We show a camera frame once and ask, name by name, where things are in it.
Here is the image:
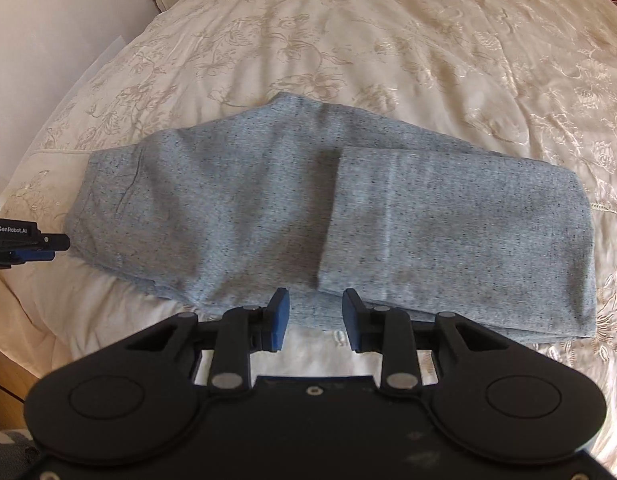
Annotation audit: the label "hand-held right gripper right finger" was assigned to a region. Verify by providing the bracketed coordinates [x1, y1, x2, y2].
[341, 287, 507, 400]

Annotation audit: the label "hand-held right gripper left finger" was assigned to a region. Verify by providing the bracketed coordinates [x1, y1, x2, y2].
[122, 287, 290, 399]

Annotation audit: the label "grey speckled pants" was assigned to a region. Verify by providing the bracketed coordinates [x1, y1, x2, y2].
[63, 91, 598, 346]

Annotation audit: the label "grey patterned cloth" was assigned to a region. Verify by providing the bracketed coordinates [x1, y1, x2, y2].
[0, 429, 40, 480]

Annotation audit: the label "cream embroidered bedspread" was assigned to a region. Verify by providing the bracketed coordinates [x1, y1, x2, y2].
[0, 0, 617, 480]

